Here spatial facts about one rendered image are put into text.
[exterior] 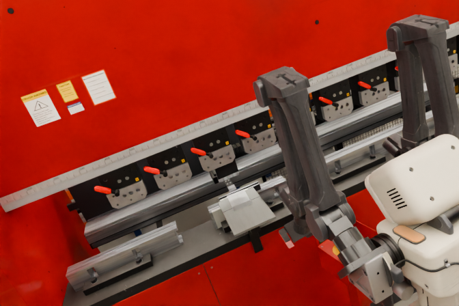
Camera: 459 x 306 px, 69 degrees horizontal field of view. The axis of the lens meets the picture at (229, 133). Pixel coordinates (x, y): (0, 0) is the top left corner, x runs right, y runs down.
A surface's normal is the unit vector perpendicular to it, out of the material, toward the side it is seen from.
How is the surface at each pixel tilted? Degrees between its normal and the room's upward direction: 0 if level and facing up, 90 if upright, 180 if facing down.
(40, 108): 90
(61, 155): 90
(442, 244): 17
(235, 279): 90
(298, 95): 80
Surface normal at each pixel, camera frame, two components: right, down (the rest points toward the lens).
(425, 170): 0.06, -0.40
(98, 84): 0.28, 0.29
